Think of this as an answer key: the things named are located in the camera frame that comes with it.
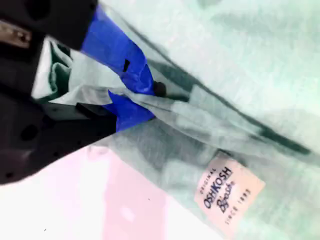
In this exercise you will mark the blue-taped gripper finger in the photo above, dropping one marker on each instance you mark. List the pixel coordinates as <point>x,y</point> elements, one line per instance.
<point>112,45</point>
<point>75,135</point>

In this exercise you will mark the pale green T-shirt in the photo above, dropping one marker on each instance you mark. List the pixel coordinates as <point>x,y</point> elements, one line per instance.
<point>250,75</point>

